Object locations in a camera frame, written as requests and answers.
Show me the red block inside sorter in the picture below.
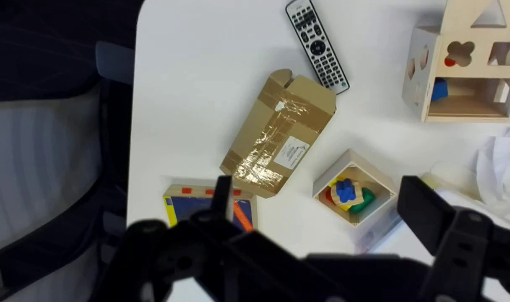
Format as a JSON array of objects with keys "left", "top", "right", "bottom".
[{"left": 442, "top": 52, "right": 462, "bottom": 69}]

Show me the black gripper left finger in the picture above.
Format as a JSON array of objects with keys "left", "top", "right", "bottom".
[{"left": 93, "top": 175, "right": 345, "bottom": 302}]

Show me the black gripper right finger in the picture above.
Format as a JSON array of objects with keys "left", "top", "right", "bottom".
[{"left": 395, "top": 175, "right": 510, "bottom": 302}]

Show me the grey mesh office chair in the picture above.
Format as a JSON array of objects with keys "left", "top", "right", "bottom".
[{"left": 0, "top": 39, "right": 135, "bottom": 302}]

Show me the flattened cardboard box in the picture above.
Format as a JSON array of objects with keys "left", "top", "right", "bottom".
[{"left": 217, "top": 67, "right": 338, "bottom": 200}]

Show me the yellow wooden block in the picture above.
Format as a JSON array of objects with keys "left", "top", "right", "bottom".
[{"left": 327, "top": 178, "right": 362, "bottom": 212}]

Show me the blue flowery block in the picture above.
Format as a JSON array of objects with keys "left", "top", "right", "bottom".
[{"left": 330, "top": 178, "right": 360, "bottom": 210}]

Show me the black remote control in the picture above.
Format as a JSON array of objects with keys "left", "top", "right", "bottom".
[{"left": 283, "top": 0, "right": 352, "bottom": 96}]

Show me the blue block inside sorter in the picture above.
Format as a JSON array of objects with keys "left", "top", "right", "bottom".
[{"left": 431, "top": 78, "right": 451, "bottom": 104}]

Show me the blue and orange puzzle box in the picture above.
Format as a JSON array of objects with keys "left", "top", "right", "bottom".
[{"left": 162, "top": 178, "right": 259, "bottom": 234}]

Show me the small open wooden box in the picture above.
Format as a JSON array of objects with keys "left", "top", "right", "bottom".
[{"left": 311, "top": 148, "right": 404, "bottom": 255}]

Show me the green wooden block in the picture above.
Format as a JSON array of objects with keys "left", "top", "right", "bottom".
[{"left": 348, "top": 188, "right": 377, "bottom": 215}]

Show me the wooden shape sorter box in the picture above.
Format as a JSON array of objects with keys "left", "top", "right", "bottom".
[{"left": 400, "top": 0, "right": 510, "bottom": 124}]

